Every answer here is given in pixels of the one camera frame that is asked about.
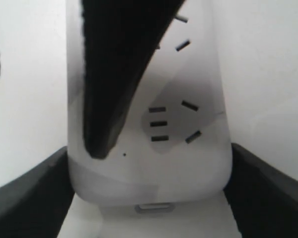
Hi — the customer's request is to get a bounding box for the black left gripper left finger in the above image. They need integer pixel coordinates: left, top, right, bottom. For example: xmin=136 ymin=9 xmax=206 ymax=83
xmin=0 ymin=147 xmax=75 ymax=238

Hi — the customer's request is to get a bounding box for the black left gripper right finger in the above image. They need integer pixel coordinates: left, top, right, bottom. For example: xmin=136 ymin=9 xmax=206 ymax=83
xmin=224 ymin=143 xmax=298 ymax=238

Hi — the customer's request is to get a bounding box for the white five-outlet power strip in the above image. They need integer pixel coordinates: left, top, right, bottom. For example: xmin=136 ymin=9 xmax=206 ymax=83
xmin=66 ymin=0 xmax=232 ymax=206

